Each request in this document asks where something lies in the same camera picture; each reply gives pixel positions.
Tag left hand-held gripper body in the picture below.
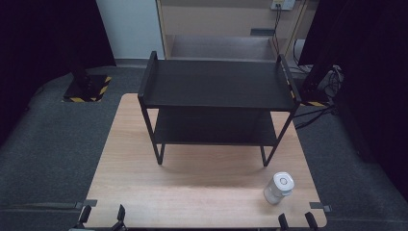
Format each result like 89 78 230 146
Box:
67 223 97 231

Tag white jar with lid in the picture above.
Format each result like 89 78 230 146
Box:
263 171 295 205

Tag black two-tier shelf rack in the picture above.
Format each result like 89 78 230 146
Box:
137 50 302 167

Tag grey tape piece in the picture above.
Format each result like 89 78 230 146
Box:
309 201 333 214
74 198 98 210

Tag black stand with striped base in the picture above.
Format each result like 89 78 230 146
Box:
299 62 329 108
62 61 113 104

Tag dark curtain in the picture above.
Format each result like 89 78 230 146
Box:
0 0 116 147
297 0 408 201

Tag grey cabinet label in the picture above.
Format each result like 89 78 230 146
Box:
249 28 276 37

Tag light wooden cabinet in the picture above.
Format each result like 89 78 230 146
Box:
156 0 319 62

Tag white power strip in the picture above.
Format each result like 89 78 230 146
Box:
270 0 296 12

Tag black floor cables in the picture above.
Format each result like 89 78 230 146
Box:
293 104 339 131

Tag tangled cable bundle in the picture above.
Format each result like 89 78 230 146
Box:
319 64 344 99

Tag black power cable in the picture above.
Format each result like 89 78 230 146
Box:
271 4 284 56

